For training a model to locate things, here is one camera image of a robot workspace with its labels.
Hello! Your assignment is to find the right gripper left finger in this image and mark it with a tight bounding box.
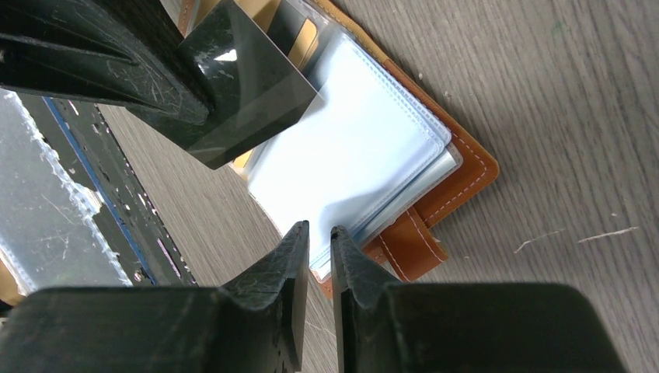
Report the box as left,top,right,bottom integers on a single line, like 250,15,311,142
1,221,309,372

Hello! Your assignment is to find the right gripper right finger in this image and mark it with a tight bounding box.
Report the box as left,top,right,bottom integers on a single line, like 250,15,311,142
331,226,625,372

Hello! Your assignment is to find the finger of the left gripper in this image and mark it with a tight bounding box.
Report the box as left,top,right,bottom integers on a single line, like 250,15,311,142
1,1,210,124

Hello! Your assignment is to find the brown leather card holder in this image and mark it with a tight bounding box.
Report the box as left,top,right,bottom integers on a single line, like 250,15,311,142
175,0,501,300

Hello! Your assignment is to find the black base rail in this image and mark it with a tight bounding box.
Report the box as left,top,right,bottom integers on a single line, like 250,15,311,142
18,93,197,286

